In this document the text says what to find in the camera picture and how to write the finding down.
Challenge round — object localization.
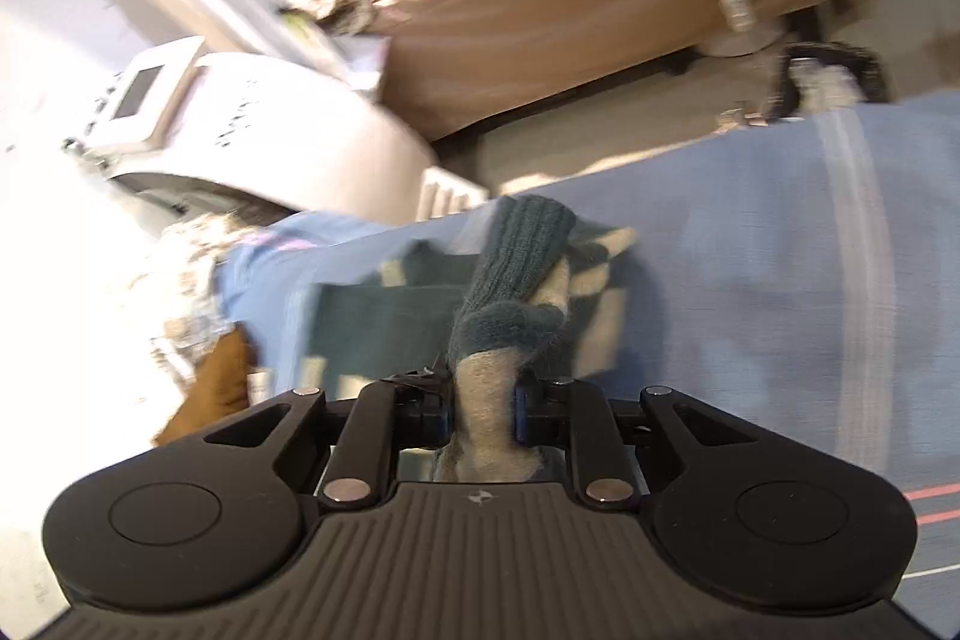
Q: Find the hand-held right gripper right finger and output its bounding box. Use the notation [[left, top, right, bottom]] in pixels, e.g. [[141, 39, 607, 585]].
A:
[[512, 376, 760, 507]]

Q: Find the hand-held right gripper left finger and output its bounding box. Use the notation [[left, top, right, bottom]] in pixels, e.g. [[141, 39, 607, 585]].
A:
[[202, 377, 452, 507]]

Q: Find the checkered knit sweater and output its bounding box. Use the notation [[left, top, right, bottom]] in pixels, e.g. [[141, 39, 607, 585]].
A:
[[300, 195, 640, 485]]

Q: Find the brown folded cloth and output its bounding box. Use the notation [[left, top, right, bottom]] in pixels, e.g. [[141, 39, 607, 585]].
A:
[[154, 325, 260, 447]]

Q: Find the blue striped bedsheet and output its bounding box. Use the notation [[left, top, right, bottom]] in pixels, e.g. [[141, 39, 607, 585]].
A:
[[217, 89, 960, 582]]

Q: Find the floral quilt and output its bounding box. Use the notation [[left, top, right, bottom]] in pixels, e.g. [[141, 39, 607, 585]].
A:
[[139, 211, 252, 390]]

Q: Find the white beauty machine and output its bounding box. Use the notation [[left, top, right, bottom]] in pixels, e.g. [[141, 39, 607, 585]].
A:
[[64, 38, 445, 226]]

